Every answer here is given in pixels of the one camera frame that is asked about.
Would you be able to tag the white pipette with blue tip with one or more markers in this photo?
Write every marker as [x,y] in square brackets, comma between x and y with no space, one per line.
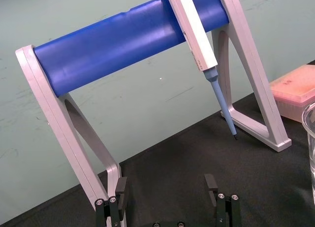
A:
[197,40]

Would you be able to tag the clear glass beaker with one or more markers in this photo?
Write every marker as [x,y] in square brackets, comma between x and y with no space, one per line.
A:
[310,148]

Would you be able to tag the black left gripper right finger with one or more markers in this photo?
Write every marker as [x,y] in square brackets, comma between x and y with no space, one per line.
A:
[226,209]

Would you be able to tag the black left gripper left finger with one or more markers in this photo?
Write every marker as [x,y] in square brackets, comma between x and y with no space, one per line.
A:
[120,197]

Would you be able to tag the black table cloth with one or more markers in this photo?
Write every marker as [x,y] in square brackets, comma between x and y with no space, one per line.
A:
[187,168]

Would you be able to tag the pink pipette tip box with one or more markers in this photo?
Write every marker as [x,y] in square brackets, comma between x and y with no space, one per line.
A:
[292,94]

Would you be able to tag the grey pipette stand blue bar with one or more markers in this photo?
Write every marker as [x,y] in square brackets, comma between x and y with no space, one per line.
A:
[110,47]

